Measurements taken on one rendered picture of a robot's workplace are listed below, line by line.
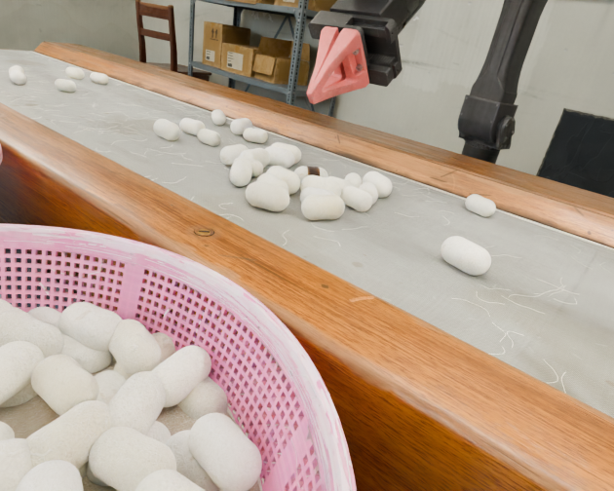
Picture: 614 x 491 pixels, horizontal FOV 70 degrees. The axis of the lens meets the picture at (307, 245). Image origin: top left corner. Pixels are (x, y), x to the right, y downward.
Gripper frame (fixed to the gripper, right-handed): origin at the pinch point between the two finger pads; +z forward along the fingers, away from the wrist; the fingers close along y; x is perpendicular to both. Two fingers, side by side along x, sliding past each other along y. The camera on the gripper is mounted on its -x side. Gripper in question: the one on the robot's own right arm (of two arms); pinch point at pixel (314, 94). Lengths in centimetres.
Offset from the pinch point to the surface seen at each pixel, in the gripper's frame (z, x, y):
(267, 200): 15.4, -3.7, 7.7
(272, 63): -127, 121, -170
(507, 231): 2.7, 8.5, 22.5
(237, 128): 3.1, 6.2, -13.1
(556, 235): -0.5, 11.2, 26.1
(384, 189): 5.5, 4.5, 11.3
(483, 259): 11.6, -0.9, 24.0
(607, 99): -156, 129, 7
